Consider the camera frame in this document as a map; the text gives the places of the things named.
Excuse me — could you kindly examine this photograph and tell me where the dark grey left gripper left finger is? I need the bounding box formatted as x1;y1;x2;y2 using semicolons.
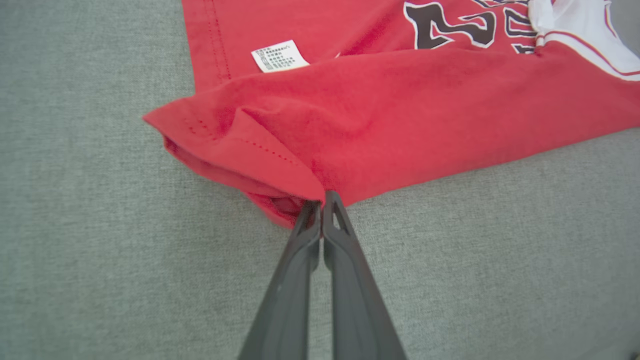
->
237;200;322;360

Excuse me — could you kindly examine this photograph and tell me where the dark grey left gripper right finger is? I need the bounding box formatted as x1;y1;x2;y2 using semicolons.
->
322;190;408;360

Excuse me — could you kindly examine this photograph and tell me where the red Bulls 23 jersey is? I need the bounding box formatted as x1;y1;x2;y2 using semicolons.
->
142;0;640;230

